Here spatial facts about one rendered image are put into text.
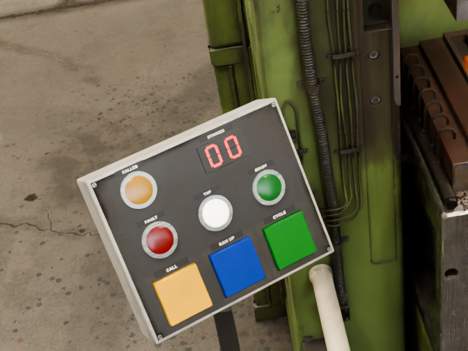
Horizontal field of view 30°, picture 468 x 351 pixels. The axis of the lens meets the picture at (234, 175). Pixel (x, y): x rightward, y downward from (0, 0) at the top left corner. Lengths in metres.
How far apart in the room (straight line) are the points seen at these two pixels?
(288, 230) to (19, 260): 1.80
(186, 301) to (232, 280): 0.08
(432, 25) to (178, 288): 0.94
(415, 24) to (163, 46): 2.25
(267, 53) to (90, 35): 2.81
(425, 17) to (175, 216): 0.87
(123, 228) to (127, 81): 2.57
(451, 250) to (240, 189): 0.46
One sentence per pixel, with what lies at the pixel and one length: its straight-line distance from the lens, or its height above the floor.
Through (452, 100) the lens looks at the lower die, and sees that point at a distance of 1.76.
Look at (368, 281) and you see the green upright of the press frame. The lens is 1.97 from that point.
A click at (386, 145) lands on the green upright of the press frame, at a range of 1.74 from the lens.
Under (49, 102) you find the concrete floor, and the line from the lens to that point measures 3.89.
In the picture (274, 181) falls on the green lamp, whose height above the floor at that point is 1.10.
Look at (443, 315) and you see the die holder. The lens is 1.80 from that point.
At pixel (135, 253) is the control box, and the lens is 1.36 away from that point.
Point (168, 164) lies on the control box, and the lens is 1.36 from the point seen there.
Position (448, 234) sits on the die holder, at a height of 0.87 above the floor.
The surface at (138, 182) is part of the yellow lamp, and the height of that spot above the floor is 1.17.
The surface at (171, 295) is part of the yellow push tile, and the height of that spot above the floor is 1.02.
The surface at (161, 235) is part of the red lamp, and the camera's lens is 1.36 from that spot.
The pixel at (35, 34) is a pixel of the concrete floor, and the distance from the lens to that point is 4.48.
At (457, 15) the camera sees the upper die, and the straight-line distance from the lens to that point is 1.45.
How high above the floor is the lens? 1.99
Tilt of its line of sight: 38 degrees down
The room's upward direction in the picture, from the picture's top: 10 degrees counter-clockwise
